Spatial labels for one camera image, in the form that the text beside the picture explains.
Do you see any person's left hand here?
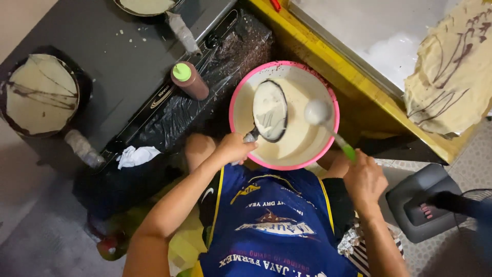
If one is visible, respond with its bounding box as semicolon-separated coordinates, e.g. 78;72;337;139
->
213;133;259;166

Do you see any person's right hand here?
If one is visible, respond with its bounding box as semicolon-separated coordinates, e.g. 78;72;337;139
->
342;149;389;216

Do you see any small black batter-coated pan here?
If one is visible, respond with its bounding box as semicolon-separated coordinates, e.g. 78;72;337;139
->
243;79;289;144

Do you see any green-handled ladle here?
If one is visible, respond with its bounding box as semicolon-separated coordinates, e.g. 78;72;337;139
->
304;99;357;162

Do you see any person's right leg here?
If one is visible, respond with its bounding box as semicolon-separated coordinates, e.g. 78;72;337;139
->
316;148;351;180

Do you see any person's leg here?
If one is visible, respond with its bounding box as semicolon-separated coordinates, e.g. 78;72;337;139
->
184;133;218;174
316;148;351;180

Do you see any yellow wooden table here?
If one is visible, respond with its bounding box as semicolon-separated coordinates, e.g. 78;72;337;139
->
246;0;492;165

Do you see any person's left leg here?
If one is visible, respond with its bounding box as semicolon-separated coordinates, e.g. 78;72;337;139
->
184;133;218;174

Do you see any pink basin of batter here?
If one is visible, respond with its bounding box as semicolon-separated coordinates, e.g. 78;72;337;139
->
229;60;341;171

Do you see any grey standing fan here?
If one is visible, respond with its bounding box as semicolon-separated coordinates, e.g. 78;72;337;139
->
385;163;492;247

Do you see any brown squeeze bottle green cap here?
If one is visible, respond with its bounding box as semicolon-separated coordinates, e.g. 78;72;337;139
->
171;62;210;102

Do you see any striped cloth with foil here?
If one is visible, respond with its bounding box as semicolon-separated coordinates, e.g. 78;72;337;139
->
337;221;405;277

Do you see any black plastic sheet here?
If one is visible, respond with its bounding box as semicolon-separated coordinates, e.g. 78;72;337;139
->
103;9;274;155

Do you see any crumpled white tissue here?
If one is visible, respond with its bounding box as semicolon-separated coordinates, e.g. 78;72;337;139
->
116;145;161;171

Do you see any yellow-green plastic stool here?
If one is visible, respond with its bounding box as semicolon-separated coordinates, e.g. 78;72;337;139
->
168;213;209;277

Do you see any steel tray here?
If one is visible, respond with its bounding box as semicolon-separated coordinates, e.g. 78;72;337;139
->
288;0;492;101

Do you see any stack of chocolate-streaked crepes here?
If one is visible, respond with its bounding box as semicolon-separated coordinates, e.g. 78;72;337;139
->
403;0;492;139

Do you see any black gas stove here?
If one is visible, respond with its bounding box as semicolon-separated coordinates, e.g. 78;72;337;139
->
0;0;239;175

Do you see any red and green sandal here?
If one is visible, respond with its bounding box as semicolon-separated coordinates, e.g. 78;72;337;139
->
86;213;130;262

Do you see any plain pale crepe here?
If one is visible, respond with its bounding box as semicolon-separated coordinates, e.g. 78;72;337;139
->
119;0;176;15

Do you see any crepe with chocolate streaks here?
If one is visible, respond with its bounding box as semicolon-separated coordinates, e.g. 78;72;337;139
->
5;53;80;135

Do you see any black pan with wrapped handle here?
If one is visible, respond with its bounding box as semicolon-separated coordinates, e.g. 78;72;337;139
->
113;0;203;58
0;45;105;169

